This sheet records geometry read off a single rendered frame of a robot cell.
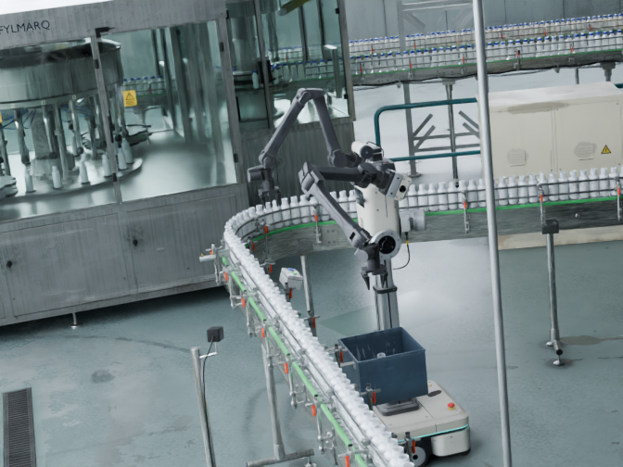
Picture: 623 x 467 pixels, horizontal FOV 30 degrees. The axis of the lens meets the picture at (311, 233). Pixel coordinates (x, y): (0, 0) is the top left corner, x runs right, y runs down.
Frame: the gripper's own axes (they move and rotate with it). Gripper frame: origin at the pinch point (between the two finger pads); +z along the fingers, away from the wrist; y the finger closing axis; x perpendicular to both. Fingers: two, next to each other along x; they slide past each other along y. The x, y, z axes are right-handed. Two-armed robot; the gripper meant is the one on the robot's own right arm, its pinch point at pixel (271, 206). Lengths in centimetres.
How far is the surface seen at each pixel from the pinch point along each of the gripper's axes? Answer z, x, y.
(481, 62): -111, 315, 8
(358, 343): 48, 85, -16
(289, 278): 29.3, 32.4, 1.5
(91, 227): 65, -266, 82
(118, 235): 74, -266, 64
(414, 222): 42, -63, -97
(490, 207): -76, 315, 8
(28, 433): 140, -98, 145
